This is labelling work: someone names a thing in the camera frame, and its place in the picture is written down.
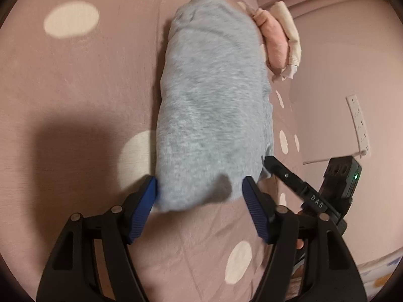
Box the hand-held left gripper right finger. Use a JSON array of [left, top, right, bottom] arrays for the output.
[[242, 176, 368, 302]]

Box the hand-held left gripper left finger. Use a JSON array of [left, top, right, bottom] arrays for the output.
[[36, 175, 158, 302]]

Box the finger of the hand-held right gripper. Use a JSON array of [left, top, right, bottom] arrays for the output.
[[264, 156, 328, 217]]

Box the grey small shirt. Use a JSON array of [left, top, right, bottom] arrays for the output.
[[155, 0, 274, 212]]

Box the white power strip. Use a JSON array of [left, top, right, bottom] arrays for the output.
[[346, 94, 371, 158]]

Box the white printed cloth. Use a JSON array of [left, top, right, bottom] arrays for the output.
[[359, 252, 399, 302]]

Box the pink polka dot bedsheet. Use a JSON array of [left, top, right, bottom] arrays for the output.
[[0, 0, 304, 302]]

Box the folded pink garment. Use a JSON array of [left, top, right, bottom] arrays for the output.
[[253, 6, 290, 70]]

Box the folded cream garment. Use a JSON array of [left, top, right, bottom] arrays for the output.
[[270, 2, 303, 81]]

